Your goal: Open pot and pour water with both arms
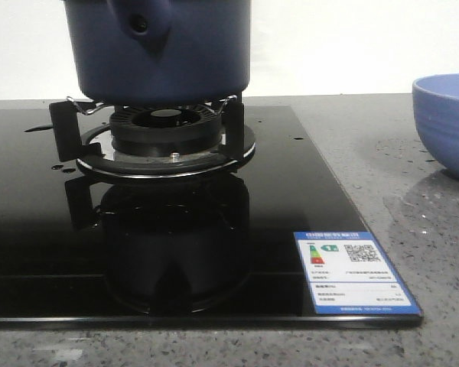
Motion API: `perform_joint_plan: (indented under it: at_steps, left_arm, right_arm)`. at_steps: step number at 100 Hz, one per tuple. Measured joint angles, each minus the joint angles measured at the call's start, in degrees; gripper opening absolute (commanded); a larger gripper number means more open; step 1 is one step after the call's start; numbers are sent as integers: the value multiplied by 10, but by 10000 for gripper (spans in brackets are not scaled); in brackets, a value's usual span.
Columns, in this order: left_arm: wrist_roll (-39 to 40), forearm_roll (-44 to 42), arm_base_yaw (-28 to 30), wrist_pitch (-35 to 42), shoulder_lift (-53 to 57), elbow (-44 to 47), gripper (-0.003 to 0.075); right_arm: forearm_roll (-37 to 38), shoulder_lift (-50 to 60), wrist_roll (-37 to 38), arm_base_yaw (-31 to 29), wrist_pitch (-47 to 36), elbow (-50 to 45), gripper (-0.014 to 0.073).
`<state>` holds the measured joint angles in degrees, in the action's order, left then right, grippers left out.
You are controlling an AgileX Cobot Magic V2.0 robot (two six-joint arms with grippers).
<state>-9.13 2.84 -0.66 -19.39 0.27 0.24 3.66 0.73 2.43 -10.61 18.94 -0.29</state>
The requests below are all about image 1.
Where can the blue plastic bowl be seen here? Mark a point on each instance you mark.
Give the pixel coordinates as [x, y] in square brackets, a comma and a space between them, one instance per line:
[436, 113]

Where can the black pot support grate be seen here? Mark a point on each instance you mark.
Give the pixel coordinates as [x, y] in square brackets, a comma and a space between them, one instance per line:
[72, 118]

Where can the black burner head right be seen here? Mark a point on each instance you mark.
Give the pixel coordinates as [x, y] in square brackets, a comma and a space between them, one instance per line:
[161, 132]

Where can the blue energy label sticker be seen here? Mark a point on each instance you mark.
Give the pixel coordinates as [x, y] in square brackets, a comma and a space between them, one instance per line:
[347, 273]

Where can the black glass gas cooktop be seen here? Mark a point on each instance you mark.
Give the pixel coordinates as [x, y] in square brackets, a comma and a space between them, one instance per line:
[195, 252]

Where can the chrome burner ring tray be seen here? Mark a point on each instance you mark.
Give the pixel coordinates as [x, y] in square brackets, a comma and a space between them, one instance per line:
[112, 163]

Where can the blue saucepan with handle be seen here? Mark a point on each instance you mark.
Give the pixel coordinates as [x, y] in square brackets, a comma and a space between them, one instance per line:
[142, 53]

